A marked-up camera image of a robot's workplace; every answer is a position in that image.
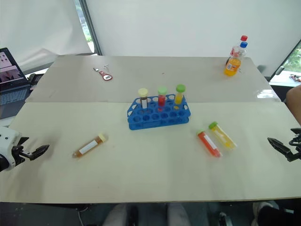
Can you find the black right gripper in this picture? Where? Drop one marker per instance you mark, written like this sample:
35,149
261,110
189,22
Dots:
296,146

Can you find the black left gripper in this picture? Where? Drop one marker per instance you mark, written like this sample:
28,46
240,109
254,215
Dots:
17,154

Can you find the amber liquid tube, cream cap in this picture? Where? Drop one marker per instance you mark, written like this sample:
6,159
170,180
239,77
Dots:
90,146

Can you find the pale yellow tube, green cap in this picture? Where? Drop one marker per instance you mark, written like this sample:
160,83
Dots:
223,137

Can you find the orange liquid tube, green cap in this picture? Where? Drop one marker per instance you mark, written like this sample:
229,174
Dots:
209,143

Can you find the yellow liquid tube, green cap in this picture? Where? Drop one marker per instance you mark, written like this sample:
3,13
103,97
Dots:
179,95

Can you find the brown liquid tube, cream cap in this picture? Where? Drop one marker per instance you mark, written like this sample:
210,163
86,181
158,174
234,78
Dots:
143,99

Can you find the blue plastic test tube rack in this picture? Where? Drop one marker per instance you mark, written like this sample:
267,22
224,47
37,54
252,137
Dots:
158,113

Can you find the red liquid tube, green cap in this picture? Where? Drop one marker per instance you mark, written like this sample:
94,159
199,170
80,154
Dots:
162,97

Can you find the small colourful clutter on sill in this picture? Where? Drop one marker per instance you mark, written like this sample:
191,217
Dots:
295,78

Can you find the black device beside laptop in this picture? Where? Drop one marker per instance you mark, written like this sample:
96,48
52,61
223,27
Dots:
35,79

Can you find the open laptop computer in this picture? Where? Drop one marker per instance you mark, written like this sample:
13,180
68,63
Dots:
10,82

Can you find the dark trouser leg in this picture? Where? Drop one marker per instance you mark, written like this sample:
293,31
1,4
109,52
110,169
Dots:
279,216

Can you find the orange soda bottle, blue cap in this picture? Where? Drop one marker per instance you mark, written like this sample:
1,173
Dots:
232,63

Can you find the red bottle opener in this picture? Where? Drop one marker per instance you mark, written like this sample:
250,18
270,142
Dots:
105,75

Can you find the clear bottle, red cap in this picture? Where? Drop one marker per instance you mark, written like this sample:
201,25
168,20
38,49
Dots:
236,48

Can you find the small silver metal spring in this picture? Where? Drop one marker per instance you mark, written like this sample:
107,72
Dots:
106,67

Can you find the grey rounded shape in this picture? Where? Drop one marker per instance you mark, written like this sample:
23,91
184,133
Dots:
178,215
117,215

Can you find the white hanging backdrop sheet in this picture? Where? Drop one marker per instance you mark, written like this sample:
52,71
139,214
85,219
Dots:
35,28

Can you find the dark window frame post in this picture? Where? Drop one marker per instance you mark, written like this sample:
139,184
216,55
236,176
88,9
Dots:
90,26

